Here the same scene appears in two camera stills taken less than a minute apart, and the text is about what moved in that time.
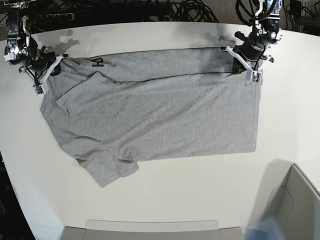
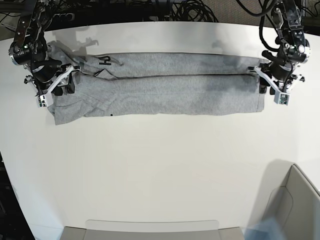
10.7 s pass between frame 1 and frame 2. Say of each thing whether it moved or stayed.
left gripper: moved
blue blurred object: stayed
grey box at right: stayed
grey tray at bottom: stayed
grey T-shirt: moved
